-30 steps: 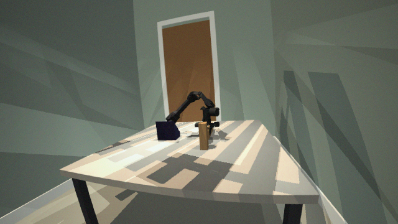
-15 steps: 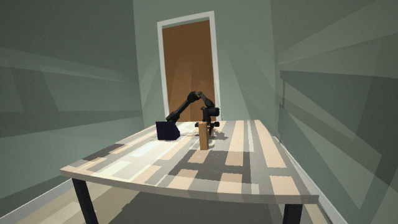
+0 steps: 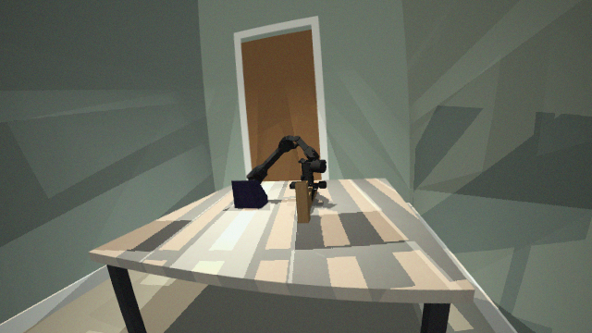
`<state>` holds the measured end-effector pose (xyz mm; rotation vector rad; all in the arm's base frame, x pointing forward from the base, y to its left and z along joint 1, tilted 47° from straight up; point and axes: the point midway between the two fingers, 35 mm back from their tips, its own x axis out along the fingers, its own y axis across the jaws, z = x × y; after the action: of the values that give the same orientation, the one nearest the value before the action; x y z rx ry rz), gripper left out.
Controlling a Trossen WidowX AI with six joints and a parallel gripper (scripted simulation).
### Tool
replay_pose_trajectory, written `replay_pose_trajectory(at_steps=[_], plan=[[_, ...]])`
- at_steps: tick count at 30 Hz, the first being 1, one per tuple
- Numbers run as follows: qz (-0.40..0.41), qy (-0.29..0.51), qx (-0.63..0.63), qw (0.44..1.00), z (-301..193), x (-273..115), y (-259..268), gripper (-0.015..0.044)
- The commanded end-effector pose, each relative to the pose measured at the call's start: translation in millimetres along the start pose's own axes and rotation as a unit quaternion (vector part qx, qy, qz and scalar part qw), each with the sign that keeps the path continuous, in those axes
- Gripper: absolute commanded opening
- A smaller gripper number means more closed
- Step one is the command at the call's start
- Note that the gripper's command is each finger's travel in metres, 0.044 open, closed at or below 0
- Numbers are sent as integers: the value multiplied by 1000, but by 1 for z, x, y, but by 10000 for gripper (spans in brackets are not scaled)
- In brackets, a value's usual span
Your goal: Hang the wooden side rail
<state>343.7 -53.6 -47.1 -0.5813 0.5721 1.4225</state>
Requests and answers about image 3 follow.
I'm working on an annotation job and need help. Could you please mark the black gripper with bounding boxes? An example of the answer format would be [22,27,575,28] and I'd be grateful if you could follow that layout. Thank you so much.
[290,172,327,201]

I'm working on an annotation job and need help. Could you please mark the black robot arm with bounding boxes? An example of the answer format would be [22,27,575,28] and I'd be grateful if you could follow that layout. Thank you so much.
[246,135,327,184]

